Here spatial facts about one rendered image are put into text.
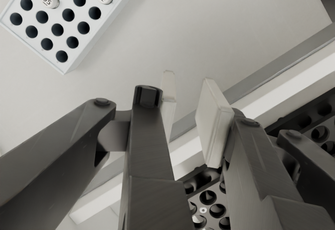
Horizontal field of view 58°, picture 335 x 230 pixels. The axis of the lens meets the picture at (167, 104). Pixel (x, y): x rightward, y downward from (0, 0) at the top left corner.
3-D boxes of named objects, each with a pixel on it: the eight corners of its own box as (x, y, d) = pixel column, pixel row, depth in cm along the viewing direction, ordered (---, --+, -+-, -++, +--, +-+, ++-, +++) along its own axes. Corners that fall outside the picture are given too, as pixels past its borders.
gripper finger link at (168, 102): (165, 160, 14) (149, 158, 14) (166, 113, 21) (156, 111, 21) (177, 101, 13) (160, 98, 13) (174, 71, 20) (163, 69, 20)
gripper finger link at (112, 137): (150, 161, 12) (79, 149, 12) (156, 119, 17) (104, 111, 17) (156, 128, 12) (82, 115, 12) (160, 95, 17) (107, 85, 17)
